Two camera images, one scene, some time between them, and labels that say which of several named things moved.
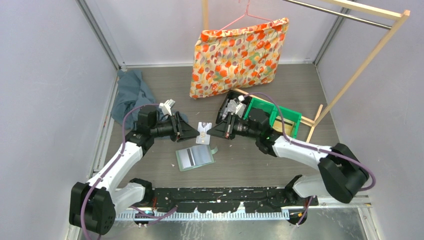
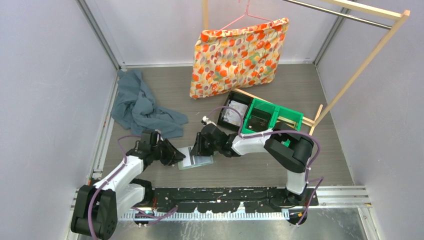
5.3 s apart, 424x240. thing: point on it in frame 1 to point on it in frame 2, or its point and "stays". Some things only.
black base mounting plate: (217, 199) stays
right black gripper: (222, 130) to (199, 148)
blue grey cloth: (132, 91) stays
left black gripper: (184, 131) to (173, 155)
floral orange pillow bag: (225, 60) stays
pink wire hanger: (247, 14) stays
